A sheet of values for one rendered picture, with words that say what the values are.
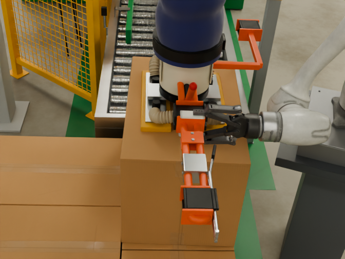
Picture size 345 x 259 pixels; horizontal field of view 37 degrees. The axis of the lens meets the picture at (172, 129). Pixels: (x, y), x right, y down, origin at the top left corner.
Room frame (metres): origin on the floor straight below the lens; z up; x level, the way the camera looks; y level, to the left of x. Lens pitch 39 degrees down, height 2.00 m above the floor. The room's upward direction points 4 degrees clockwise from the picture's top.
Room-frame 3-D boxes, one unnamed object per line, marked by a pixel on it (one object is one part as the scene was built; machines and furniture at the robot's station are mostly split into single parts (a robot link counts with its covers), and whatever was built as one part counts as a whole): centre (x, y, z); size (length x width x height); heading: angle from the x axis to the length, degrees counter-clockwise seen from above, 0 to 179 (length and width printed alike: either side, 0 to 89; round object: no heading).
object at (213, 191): (0.91, -0.12, 1.07); 0.31 x 0.03 x 0.05; 4
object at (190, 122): (1.20, -0.05, 1.07); 0.10 x 0.08 x 0.06; 94
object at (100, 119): (1.80, 0.00, 0.58); 0.70 x 0.03 x 0.06; 94
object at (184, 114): (1.17, -0.05, 1.11); 0.07 x 0.03 x 0.01; 94
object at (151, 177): (1.45, -0.04, 0.74); 0.60 x 0.40 x 0.40; 2
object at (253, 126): (1.18, -0.21, 1.07); 0.09 x 0.07 x 0.08; 94
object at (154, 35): (1.45, -0.03, 1.19); 0.23 x 0.23 x 0.04
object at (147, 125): (1.45, 0.07, 0.97); 0.34 x 0.10 x 0.05; 4
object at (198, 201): (0.86, -0.07, 1.07); 0.08 x 0.07 x 0.05; 4
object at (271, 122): (1.19, -0.28, 1.07); 0.09 x 0.06 x 0.09; 4
